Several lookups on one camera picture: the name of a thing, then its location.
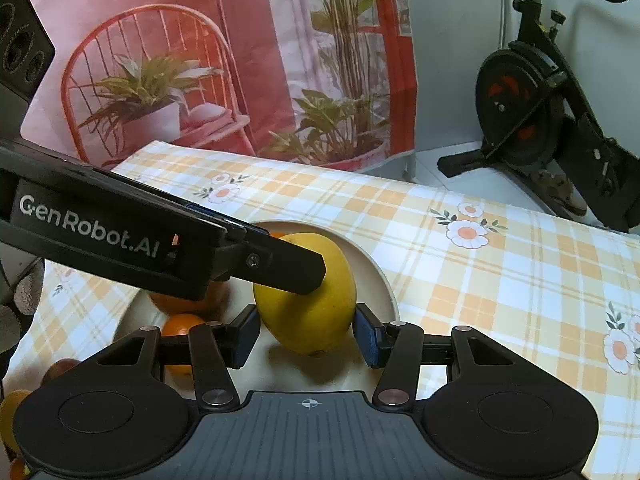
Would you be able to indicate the yellow lemon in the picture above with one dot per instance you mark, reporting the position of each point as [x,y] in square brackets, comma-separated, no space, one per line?
[320,320]

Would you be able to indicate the yellow checkered floral tablecloth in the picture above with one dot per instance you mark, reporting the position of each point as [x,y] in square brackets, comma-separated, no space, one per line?
[450,285]

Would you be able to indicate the person's left hand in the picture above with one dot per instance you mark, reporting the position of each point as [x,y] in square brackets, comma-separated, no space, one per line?
[30,290]

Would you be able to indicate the beige round plate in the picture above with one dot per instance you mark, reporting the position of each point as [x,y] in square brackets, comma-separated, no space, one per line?
[370,280]

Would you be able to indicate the printed red backdrop cloth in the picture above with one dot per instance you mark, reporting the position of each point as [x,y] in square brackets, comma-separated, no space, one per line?
[275,60]

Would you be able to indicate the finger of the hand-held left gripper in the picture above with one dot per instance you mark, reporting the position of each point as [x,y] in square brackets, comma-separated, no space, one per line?
[202,208]
[280,265]

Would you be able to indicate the black exercise bike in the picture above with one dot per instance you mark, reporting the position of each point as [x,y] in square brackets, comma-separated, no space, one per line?
[510,95]

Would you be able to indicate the thin metal pole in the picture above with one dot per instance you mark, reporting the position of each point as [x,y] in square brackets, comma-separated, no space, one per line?
[503,5]

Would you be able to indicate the brown sandals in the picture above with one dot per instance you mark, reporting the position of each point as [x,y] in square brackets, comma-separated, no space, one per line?
[560,195]

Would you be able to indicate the small yellow fruit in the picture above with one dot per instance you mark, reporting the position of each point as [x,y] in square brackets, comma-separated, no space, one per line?
[12,410]

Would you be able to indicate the orange tangerine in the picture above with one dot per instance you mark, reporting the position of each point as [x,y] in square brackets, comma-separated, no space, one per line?
[17,470]
[180,325]
[276,235]

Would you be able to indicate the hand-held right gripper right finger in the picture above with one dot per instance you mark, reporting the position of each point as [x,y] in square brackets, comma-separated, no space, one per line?
[365,340]

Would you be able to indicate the dark red fruit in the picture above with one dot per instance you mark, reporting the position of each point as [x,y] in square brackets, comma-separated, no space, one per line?
[57,371]

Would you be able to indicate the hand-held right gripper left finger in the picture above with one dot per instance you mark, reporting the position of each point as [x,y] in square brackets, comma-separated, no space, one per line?
[245,335]

